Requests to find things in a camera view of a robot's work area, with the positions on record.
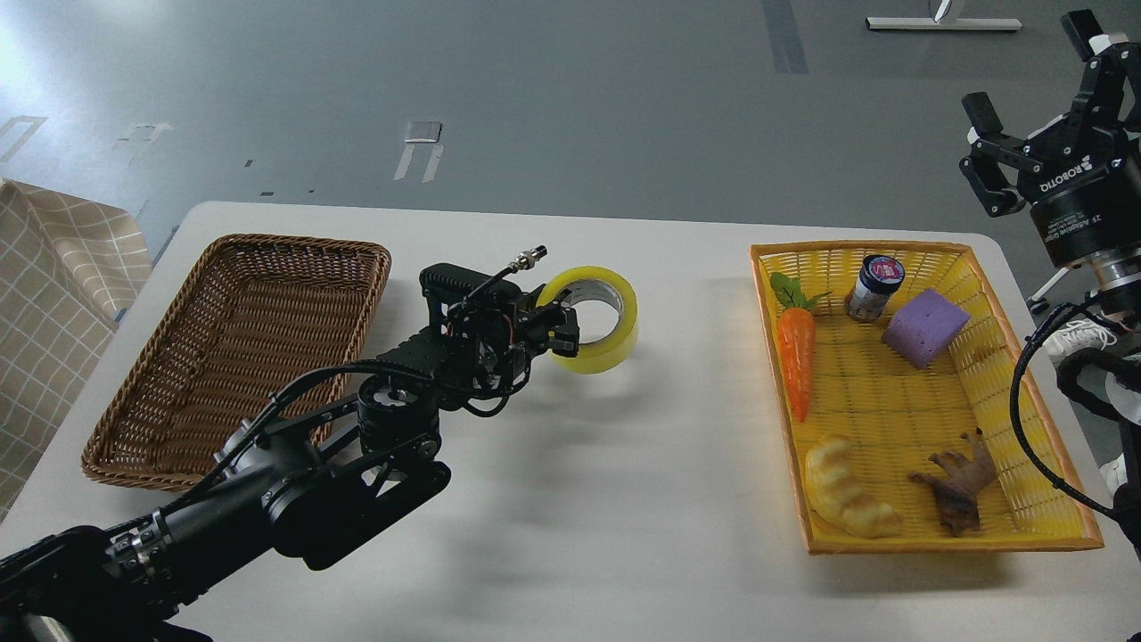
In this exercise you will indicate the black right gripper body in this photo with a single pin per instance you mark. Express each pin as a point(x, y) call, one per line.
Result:
point(1085, 202)

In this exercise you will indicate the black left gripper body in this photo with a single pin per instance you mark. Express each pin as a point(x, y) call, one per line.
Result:
point(508, 340)

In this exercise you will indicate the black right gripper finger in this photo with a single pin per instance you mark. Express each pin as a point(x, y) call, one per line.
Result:
point(1109, 90)
point(990, 151)

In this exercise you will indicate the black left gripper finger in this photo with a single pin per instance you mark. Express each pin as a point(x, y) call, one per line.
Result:
point(563, 344)
point(556, 317)

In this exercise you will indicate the yellow tape roll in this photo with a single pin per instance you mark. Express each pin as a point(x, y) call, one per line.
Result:
point(582, 285)

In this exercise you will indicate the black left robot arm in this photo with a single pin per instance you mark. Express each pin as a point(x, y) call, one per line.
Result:
point(337, 456)

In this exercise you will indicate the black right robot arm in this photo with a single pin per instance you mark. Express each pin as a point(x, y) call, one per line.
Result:
point(1100, 380)

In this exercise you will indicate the white metal stand base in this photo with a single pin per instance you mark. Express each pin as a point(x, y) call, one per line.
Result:
point(945, 16)

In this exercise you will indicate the white sneaker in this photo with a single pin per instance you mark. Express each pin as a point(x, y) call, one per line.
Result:
point(1078, 335)

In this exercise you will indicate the small dark-lidded jar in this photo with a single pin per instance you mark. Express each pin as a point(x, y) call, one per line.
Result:
point(878, 279)

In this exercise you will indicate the purple foam block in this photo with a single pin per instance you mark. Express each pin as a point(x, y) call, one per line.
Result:
point(924, 328)

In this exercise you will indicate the orange toy carrot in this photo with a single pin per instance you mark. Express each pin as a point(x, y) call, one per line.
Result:
point(796, 340)

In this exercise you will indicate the brown wicker basket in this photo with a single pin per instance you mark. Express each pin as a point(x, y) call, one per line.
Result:
point(255, 312)

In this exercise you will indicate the toy croissant bread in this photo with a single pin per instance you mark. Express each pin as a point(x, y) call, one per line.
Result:
point(838, 496)

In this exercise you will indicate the brown toy animal figure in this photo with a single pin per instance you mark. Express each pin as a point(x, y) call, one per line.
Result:
point(956, 492)

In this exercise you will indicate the beige checkered cloth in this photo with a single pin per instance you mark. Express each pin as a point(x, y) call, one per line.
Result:
point(70, 268)

